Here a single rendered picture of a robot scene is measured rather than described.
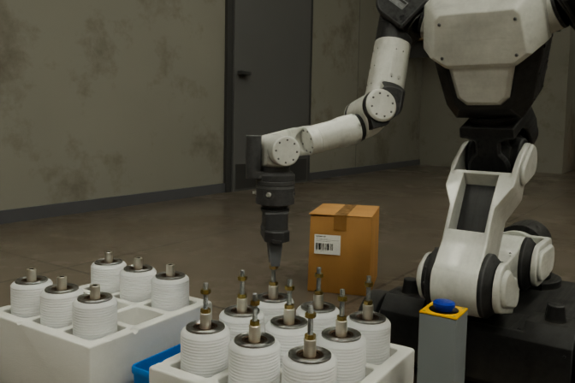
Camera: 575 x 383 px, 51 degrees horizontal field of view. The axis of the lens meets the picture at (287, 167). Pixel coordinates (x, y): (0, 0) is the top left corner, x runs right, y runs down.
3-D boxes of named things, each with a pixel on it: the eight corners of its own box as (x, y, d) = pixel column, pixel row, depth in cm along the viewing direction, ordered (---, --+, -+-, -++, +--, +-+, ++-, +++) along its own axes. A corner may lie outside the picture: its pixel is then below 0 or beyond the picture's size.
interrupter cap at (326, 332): (337, 347, 109) (337, 343, 109) (313, 333, 115) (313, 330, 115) (369, 339, 113) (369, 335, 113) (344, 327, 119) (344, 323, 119)
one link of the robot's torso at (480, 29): (449, 92, 171) (439, -37, 158) (580, 91, 153) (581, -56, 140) (412, 129, 148) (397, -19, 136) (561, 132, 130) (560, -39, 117)
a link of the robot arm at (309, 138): (257, 165, 138) (308, 150, 143) (270, 168, 130) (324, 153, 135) (251, 138, 137) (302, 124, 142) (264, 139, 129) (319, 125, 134)
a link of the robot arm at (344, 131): (312, 156, 141) (381, 138, 148) (329, 150, 132) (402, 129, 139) (299, 114, 142) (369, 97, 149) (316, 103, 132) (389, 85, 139)
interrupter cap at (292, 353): (322, 369, 99) (322, 365, 99) (281, 360, 102) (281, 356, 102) (337, 353, 106) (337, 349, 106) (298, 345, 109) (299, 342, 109)
